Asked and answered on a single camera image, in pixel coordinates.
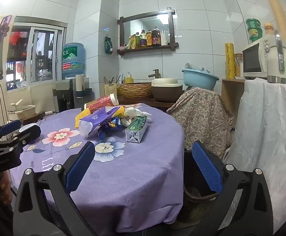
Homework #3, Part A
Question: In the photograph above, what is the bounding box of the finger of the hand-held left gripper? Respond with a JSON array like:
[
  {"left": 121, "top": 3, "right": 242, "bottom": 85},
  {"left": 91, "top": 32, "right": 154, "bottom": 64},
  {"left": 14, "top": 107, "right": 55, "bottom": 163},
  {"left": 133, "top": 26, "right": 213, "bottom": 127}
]
[
  {"left": 0, "top": 125, "right": 41, "bottom": 151},
  {"left": 0, "top": 120, "right": 22, "bottom": 142}
]

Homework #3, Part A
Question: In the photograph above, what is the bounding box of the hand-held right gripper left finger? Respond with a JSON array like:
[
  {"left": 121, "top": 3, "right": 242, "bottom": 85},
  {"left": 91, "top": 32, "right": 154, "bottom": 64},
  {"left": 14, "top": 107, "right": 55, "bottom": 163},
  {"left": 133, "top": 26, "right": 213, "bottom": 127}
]
[{"left": 13, "top": 141, "right": 95, "bottom": 236}]

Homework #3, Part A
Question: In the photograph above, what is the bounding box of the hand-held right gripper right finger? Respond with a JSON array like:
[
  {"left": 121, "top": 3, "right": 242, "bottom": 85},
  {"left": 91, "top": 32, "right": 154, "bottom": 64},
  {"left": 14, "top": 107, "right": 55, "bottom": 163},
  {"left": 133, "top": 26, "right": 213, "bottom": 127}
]
[{"left": 192, "top": 141, "right": 273, "bottom": 236}]

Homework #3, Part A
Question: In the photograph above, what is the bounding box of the white yogurt cup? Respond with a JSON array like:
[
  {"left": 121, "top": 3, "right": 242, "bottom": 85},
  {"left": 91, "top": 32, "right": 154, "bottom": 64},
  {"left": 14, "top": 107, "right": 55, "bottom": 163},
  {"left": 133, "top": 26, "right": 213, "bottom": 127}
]
[{"left": 18, "top": 123, "right": 39, "bottom": 145}]

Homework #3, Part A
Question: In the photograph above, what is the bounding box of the brown trash bin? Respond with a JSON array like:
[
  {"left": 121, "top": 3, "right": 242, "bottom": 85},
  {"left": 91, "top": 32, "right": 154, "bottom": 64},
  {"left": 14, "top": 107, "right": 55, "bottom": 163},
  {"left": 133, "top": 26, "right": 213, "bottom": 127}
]
[{"left": 183, "top": 149, "right": 222, "bottom": 224}]

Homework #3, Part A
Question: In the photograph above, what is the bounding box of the blue candy wrapper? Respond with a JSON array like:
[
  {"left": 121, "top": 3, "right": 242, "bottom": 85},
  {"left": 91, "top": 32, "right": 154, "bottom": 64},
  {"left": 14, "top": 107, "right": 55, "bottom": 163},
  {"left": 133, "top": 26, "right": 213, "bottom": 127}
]
[{"left": 97, "top": 117, "right": 122, "bottom": 142}]

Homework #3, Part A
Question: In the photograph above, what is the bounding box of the purple snack bag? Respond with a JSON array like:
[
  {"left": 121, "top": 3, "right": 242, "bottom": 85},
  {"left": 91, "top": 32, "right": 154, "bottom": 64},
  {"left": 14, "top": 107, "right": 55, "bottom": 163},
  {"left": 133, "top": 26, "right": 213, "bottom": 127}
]
[{"left": 79, "top": 106, "right": 120, "bottom": 137}]

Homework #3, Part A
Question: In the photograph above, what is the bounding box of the green white carton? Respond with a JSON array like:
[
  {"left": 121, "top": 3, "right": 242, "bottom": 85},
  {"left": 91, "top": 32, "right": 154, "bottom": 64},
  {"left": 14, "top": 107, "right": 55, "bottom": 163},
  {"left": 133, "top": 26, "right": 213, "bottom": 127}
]
[{"left": 125, "top": 115, "right": 148, "bottom": 143}]

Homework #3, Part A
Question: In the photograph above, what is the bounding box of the red patterned paper tube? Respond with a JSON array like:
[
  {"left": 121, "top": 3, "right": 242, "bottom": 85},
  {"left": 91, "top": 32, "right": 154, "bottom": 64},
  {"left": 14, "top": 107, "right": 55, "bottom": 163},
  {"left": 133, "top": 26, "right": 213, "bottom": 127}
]
[{"left": 84, "top": 93, "right": 119, "bottom": 111}]

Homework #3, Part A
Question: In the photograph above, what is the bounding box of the yellow snack wrapper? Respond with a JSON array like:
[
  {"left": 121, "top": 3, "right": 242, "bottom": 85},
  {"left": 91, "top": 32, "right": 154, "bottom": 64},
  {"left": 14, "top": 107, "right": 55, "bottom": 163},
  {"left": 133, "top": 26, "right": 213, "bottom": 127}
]
[{"left": 114, "top": 105, "right": 128, "bottom": 118}]

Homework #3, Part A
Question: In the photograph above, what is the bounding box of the white tissue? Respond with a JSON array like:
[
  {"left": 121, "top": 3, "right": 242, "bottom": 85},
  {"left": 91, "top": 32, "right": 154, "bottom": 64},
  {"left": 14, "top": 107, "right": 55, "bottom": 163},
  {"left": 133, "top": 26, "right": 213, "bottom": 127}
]
[{"left": 120, "top": 107, "right": 153, "bottom": 128}]

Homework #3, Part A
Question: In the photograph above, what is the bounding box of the cream cooking pot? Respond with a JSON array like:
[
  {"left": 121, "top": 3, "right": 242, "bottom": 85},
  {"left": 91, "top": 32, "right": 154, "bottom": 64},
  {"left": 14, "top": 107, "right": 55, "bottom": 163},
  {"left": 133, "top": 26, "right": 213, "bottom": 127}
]
[{"left": 7, "top": 100, "right": 36, "bottom": 121}]

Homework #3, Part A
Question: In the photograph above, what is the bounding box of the grey water dispenser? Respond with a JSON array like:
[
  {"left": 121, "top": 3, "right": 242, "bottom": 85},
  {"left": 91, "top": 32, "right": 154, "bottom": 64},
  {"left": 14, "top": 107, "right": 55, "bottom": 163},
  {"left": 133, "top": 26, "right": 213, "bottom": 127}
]
[{"left": 53, "top": 79, "right": 89, "bottom": 112}]

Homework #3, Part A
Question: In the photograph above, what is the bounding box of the floral paisley cover cloth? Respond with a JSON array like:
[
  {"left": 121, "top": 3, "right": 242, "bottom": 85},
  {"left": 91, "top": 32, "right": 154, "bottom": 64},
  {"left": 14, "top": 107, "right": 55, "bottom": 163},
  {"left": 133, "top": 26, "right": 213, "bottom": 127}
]
[{"left": 166, "top": 87, "right": 234, "bottom": 160}]

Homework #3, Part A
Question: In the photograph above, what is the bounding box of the purple floral tablecloth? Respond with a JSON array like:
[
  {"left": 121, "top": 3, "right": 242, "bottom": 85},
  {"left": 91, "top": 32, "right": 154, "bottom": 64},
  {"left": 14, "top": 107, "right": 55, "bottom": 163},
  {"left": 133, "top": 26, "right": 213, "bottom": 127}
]
[{"left": 9, "top": 102, "right": 185, "bottom": 234}]

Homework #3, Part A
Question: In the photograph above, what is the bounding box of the white cover cloth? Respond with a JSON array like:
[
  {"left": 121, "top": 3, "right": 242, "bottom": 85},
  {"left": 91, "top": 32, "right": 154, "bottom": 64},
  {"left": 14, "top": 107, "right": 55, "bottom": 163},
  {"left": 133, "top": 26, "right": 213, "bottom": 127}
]
[{"left": 225, "top": 77, "right": 286, "bottom": 231}]

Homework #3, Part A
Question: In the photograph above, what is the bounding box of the white paper cup stack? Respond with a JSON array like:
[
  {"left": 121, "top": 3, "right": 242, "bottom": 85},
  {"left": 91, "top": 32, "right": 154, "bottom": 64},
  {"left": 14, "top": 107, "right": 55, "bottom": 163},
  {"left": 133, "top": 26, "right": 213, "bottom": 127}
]
[{"left": 75, "top": 75, "right": 84, "bottom": 96}]

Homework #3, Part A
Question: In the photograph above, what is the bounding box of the light wooden cabinet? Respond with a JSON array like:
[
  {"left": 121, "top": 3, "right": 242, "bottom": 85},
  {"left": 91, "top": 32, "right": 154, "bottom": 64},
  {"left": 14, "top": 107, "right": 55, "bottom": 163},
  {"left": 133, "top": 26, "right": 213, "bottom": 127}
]
[{"left": 222, "top": 78, "right": 246, "bottom": 128}]

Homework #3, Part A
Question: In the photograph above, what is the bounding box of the sliding window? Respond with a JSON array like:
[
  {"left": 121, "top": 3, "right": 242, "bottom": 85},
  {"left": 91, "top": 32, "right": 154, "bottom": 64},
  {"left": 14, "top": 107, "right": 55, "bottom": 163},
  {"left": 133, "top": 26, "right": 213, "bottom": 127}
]
[{"left": 7, "top": 17, "right": 67, "bottom": 91}]

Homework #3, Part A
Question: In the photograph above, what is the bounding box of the beige chopstick holder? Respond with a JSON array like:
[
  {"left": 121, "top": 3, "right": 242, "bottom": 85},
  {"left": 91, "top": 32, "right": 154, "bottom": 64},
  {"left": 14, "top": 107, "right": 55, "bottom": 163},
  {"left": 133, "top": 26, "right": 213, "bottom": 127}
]
[{"left": 104, "top": 75, "right": 119, "bottom": 97}]

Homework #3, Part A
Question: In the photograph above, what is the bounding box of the brown and white pot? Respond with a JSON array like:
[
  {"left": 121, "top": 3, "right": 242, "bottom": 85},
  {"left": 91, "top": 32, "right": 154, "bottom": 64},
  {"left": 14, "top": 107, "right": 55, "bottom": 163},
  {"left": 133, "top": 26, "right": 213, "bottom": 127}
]
[{"left": 151, "top": 78, "right": 183, "bottom": 103}]

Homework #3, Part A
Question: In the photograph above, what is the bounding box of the blue water jug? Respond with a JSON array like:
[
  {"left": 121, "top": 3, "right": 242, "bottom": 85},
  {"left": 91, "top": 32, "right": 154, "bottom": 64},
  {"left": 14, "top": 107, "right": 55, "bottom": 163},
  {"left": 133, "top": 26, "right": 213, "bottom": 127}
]
[{"left": 62, "top": 42, "right": 86, "bottom": 79}]

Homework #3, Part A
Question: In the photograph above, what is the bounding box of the light blue plastic basin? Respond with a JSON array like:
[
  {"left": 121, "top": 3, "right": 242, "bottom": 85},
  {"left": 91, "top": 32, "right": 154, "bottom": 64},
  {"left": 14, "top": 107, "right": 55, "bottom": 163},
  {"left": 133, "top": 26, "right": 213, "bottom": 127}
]
[{"left": 181, "top": 63, "right": 219, "bottom": 90}]

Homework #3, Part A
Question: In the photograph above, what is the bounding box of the dark wooden washstand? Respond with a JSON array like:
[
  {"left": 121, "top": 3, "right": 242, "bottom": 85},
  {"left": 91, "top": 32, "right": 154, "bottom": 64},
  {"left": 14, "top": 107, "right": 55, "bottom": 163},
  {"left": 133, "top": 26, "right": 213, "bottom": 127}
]
[{"left": 117, "top": 96, "right": 178, "bottom": 113}]

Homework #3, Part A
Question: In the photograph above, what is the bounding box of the wicker basket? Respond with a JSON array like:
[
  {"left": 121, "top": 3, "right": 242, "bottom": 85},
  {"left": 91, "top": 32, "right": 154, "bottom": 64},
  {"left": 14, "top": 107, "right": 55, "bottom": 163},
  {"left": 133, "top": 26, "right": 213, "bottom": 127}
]
[{"left": 119, "top": 82, "right": 153, "bottom": 99}]

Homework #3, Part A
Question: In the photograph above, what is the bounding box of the smartphone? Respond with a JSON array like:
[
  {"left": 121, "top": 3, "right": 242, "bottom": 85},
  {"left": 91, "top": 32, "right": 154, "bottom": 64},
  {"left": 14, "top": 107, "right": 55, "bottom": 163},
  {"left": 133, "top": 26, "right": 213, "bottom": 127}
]
[{"left": 0, "top": 15, "right": 12, "bottom": 45}]

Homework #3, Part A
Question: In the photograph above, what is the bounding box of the bronze faucet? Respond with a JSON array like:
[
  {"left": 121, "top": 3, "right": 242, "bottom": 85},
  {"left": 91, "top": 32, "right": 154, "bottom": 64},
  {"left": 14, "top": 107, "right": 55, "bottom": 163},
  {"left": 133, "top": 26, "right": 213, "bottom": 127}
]
[{"left": 148, "top": 69, "right": 162, "bottom": 79}]

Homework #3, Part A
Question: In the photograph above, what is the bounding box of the glass storage jar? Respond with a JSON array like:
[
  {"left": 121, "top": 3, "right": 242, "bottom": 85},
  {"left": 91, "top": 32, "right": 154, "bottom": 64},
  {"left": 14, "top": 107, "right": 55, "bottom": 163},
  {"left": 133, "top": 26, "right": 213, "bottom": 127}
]
[{"left": 234, "top": 53, "right": 244, "bottom": 77}]

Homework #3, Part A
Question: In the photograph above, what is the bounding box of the yellow wrap roll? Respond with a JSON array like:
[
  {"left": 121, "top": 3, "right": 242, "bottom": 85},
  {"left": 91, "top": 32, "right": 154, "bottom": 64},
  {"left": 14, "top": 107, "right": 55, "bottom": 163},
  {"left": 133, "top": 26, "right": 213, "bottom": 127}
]
[{"left": 225, "top": 43, "right": 236, "bottom": 79}]

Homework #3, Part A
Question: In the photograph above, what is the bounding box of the white microwave oven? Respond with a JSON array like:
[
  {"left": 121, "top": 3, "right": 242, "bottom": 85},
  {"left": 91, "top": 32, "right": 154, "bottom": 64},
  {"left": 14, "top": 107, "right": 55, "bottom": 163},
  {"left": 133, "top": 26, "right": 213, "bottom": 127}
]
[{"left": 242, "top": 38, "right": 276, "bottom": 80}]

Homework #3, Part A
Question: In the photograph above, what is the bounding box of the white electric kettle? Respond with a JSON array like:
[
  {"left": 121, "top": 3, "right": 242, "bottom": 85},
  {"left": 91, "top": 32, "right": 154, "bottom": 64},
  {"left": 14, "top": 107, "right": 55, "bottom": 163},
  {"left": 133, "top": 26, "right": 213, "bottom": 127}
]
[{"left": 266, "top": 31, "right": 286, "bottom": 85}]

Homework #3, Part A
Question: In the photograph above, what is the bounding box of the row of condiment bottles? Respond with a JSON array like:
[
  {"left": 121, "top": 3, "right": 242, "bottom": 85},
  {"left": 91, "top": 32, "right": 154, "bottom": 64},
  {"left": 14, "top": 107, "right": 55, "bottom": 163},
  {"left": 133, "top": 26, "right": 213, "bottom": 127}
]
[{"left": 126, "top": 26, "right": 170, "bottom": 50}]

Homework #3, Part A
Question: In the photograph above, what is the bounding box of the green instant noodle bowl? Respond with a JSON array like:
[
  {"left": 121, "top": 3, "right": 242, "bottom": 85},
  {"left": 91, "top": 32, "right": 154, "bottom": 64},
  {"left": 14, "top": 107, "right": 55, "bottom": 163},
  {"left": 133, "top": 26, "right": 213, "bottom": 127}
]
[
  {"left": 246, "top": 18, "right": 262, "bottom": 30},
  {"left": 247, "top": 27, "right": 263, "bottom": 42}
]

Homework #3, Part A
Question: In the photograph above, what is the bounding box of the jar with beige lid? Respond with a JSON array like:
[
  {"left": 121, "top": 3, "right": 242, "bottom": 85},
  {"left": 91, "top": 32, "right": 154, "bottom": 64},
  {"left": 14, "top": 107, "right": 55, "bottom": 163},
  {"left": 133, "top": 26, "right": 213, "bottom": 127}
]
[{"left": 264, "top": 23, "right": 275, "bottom": 36}]

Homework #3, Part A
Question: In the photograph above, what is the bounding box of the dark wood framed mirror shelf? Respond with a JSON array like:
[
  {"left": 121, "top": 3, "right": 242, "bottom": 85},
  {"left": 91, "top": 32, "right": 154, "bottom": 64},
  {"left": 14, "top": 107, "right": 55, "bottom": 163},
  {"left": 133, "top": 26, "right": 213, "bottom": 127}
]
[{"left": 117, "top": 7, "right": 179, "bottom": 56}]

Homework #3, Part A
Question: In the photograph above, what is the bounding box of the green wall packet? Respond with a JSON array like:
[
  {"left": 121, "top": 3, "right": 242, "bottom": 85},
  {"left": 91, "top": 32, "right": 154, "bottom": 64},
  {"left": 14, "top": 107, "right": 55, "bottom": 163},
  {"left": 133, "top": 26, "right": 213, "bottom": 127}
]
[{"left": 105, "top": 36, "right": 113, "bottom": 54}]

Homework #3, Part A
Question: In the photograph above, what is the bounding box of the beige corrugated hose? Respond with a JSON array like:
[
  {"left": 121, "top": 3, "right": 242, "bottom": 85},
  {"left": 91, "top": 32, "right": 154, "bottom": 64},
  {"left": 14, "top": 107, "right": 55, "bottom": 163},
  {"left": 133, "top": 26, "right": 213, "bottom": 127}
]
[{"left": 259, "top": 0, "right": 286, "bottom": 37}]

